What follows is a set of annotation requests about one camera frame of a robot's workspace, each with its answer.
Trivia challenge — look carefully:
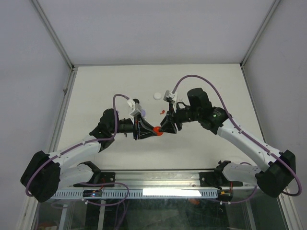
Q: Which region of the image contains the purple camera cable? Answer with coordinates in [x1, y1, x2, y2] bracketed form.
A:
[171, 74, 303, 196]
[25, 94, 129, 197]

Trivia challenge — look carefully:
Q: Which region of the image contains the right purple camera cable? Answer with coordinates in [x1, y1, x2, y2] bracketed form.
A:
[171, 74, 303, 196]

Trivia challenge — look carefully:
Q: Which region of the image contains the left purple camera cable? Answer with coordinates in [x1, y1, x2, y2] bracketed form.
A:
[25, 94, 129, 197]

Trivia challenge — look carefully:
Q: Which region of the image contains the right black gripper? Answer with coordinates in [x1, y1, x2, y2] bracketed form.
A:
[158, 103, 201, 134]

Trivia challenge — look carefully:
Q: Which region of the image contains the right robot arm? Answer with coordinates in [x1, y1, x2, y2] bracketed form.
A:
[160, 88, 296, 198]

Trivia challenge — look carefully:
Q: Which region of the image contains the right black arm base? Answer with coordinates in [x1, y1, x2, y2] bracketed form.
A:
[199, 171, 243, 189]

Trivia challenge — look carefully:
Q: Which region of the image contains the white earbud charging case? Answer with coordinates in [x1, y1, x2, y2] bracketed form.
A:
[153, 92, 162, 100]

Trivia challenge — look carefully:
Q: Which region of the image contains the white slotted cable duct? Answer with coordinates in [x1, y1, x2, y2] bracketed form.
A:
[52, 188, 218, 200]

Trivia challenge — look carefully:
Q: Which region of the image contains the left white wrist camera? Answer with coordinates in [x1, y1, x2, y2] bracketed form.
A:
[127, 99, 142, 124]

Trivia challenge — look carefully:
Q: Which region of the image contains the orange earbud charging case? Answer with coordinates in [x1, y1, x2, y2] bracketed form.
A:
[153, 126, 163, 136]

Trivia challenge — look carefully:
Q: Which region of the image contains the aluminium mounting rail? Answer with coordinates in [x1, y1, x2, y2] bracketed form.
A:
[57, 169, 254, 191]

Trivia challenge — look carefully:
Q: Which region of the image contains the purple earbud charging case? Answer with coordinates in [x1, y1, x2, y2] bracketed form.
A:
[141, 109, 146, 117]

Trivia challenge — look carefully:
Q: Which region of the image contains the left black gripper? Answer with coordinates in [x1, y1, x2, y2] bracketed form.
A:
[110, 114, 157, 140]

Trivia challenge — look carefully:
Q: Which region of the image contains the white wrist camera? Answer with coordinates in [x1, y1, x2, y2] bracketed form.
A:
[163, 90, 177, 110]
[127, 99, 142, 124]

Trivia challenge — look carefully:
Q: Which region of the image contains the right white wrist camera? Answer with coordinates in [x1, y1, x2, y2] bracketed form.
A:
[163, 90, 177, 110]

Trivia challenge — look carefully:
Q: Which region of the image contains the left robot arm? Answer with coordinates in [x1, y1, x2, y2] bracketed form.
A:
[20, 108, 159, 203]

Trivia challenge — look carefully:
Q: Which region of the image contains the purple cable under rail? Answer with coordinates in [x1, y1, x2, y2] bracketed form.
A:
[51, 181, 130, 230]

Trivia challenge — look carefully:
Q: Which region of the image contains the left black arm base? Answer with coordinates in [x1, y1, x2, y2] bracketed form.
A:
[73, 171, 116, 188]

